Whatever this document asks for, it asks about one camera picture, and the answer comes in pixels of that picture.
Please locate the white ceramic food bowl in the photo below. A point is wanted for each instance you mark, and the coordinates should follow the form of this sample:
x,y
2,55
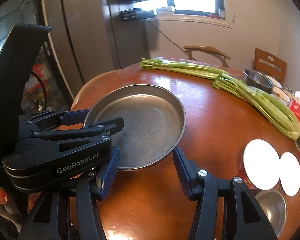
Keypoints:
x,y
278,91

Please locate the window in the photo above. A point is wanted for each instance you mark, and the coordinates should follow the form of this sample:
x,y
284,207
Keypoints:
x,y
210,12

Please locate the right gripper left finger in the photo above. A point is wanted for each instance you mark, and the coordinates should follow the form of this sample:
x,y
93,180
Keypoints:
x,y
50,216

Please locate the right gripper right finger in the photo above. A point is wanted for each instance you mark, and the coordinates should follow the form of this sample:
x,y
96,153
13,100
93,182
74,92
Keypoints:
x,y
243,217

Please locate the long celery bunch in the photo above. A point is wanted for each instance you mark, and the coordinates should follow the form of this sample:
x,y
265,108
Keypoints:
x,y
187,68

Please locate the curved wooden armchair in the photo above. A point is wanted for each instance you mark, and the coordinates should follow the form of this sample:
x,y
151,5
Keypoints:
x,y
223,57

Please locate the grey refrigerator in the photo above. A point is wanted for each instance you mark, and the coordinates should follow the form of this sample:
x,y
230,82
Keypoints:
x,y
87,40

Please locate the thick celery bunch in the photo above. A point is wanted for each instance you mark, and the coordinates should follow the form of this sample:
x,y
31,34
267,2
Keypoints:
x,y
276,112

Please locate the small steel bowl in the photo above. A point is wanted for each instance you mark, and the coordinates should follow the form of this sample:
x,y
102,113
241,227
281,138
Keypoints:
x,y
258,80

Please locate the large red paper bowl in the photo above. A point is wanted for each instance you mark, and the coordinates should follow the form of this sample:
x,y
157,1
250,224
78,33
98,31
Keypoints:
x,y
259,168

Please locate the large steel bowl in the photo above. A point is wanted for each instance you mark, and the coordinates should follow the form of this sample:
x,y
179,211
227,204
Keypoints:
x,y
274,206

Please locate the steel pan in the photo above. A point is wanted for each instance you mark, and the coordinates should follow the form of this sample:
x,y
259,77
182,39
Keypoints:
x,y
154,123

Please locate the wooden chair with slats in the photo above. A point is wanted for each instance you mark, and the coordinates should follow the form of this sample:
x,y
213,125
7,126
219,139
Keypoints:
x,y
270,64

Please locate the small red paper bowl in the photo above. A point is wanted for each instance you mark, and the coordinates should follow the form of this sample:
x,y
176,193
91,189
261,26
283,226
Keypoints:
x,y
289,174

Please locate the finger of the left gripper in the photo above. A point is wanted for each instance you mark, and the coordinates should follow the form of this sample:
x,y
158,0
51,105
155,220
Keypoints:
x,y
50,120
108,127

